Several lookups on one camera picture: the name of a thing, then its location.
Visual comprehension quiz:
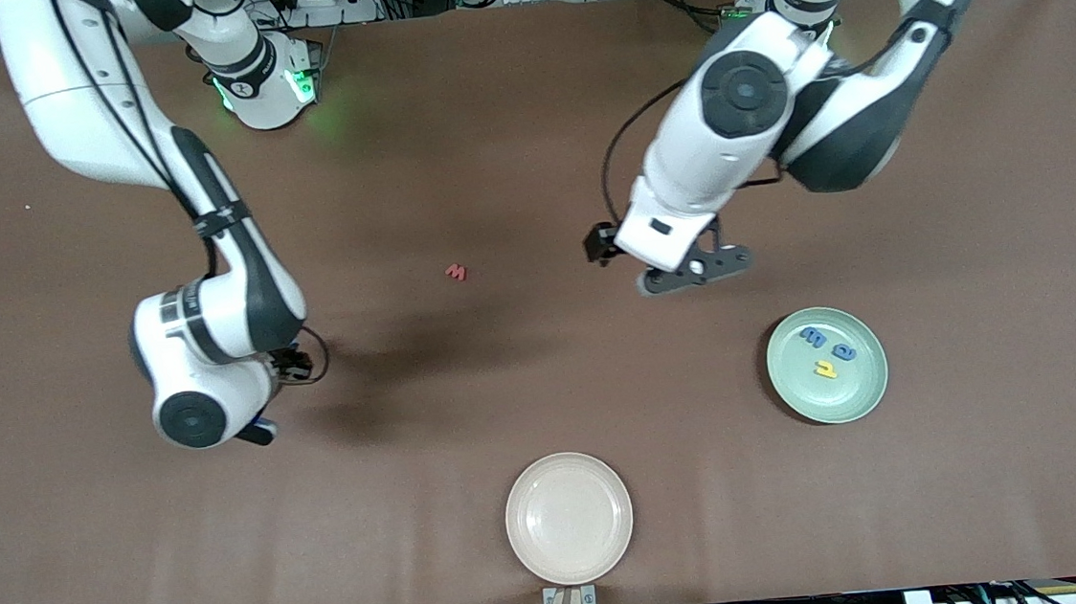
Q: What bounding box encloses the beige plate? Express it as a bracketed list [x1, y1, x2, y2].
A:
[501, 448, 639, 592]

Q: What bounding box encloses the green plate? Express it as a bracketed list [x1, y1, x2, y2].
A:
[763, 302, 893, 430]

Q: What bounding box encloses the brown table cover sheet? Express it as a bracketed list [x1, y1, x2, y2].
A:
[0, 0, 1076, 604]

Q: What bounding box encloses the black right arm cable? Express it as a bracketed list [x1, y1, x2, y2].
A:
[49, 0, 334, 404]

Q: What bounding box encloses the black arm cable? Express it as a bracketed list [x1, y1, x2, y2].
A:
[49, 0, 334, 404]
[586, 0, 1016, 231]

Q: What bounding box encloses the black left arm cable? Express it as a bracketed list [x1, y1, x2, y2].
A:
[586, 0, 1016, 231]

